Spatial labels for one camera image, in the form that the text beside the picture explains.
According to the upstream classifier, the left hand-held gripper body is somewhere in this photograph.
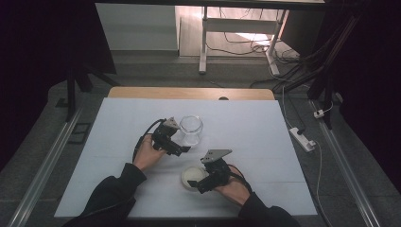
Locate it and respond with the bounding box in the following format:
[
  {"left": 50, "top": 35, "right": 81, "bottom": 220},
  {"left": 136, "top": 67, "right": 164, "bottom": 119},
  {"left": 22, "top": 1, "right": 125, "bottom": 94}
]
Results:
[{"left": 151, "top": 116, "right": 187, "bottom": 157}]

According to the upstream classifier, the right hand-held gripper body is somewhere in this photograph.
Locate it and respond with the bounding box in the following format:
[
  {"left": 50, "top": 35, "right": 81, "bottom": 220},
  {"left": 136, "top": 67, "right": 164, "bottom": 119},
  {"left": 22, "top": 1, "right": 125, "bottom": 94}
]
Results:
[{"left": 198, "top": 148, "right": 241, "bottom": 194}]

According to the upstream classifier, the cream round jar lid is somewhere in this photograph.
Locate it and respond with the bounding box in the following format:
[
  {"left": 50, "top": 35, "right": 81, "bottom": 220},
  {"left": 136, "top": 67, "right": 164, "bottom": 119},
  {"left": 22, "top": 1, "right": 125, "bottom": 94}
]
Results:
[{"left": 181, "top": 166, "right": 210, "bottom": 192}]

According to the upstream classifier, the clear glass jar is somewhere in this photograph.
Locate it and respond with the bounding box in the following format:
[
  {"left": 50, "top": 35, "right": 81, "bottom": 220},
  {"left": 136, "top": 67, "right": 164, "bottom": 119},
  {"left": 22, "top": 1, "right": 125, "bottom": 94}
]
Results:
[{"left": 179, "top": 114, "right": 204, "bottom": 147}]

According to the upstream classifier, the person's left hand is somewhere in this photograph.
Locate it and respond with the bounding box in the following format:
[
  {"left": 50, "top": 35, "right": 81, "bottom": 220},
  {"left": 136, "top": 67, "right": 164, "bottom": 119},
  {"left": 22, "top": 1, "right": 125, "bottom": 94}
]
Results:
[{"left": 132, "top": 134, "right": 168, "bottom": 173}]

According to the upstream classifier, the person's right hand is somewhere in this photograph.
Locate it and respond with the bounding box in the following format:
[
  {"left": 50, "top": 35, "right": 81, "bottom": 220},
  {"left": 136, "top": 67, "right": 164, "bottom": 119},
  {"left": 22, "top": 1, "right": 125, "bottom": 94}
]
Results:
[{"left": 214, "top": 166, "right": 253, "bottom": 207}]

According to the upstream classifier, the wooden table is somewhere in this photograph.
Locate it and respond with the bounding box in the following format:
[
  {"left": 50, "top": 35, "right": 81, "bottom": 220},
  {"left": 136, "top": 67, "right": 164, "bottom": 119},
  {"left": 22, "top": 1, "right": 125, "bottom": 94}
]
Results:
[{"left": 107, "top": 86, "right": 276, "bottom": 101}]

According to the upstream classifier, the white table cover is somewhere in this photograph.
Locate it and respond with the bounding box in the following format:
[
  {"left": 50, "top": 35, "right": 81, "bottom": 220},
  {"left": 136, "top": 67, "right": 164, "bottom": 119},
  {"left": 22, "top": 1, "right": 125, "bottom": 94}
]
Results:
[{"left": 54, "top": 96, "right": 318, "bottom": 219}]

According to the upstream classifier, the white power strip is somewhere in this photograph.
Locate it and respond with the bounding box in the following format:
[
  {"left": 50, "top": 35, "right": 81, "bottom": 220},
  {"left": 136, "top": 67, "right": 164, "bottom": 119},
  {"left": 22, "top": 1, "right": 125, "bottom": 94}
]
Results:
[{"left": 288, "top": 127, "right": 317, "bottom": 153}]

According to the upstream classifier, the black curtain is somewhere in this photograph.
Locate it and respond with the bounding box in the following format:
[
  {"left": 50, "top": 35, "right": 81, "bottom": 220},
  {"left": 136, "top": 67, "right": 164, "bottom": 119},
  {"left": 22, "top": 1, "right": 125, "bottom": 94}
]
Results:
[
  {"left": 0, "top": 0, "right": 117, "bottom": 174},
  {"left": 324, "top": 0, "right": 401, "bottom": 192}
]

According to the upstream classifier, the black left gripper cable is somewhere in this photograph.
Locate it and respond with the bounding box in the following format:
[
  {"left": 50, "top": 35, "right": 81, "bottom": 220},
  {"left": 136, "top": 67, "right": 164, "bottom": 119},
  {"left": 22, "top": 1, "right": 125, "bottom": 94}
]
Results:
[{"left": 131, "top": 117, "right": 167, "bottom": 163}]

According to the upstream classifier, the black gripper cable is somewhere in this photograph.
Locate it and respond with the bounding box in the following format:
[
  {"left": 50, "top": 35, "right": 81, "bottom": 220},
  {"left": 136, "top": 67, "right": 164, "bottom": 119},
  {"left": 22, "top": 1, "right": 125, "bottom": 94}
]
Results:
[
  {"left": 226, "top": 164, "right": 253, "bottom": 195},
  {"left": 131, "top": 117, "right": 167, "bottom": 163}
]

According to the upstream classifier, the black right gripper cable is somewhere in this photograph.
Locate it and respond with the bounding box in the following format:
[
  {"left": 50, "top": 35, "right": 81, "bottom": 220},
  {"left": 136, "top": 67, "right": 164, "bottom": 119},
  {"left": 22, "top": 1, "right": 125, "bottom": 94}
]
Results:
[{"left": 226, "top": 164, "right": 253, "bottom": 195}]

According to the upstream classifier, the black rectangular floor bracket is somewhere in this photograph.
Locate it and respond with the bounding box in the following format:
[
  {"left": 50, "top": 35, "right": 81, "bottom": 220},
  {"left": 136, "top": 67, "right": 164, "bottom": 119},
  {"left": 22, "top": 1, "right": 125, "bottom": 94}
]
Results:
[{"left": 67, "top": 122, "right": 93, "bottom": 146}]

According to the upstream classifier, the thin white cable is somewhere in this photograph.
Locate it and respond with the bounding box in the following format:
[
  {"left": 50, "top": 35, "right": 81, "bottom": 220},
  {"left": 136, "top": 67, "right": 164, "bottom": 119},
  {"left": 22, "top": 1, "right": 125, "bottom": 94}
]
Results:
[{"left": 281, "top": 84, "right": 332, "bottom": 227}]

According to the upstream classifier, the tangle of black floor cables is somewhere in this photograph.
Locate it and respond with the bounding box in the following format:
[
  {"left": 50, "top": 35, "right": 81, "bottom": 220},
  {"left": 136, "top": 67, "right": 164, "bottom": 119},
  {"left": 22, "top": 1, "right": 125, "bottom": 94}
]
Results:
[{"left": 206, "top": 8, "right": 301, "bottom": 65}]

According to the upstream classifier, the aluminium floor rail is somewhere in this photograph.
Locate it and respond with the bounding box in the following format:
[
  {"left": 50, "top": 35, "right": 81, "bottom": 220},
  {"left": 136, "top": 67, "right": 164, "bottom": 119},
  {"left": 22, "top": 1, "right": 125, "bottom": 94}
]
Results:
[
  {"left": 310, "top": 99, "right": 382, "bottom": 227},
  {"left": 8, "top": 106, "right": 85, "bottom": 227}
]

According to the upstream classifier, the white desk frame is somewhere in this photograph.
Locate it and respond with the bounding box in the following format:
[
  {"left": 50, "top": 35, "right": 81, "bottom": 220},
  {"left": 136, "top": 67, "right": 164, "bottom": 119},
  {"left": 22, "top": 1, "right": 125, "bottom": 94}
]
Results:
[{"left": 198, "top": 6, "right": 290, "bottom": 77}]

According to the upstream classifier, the black metal stand with cables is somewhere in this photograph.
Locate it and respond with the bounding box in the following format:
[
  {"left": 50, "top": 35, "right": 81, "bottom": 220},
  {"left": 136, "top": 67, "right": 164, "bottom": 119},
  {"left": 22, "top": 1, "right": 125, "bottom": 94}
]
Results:
[{"left": 277, "top": 13, "right": 363, "bottom": 131}]

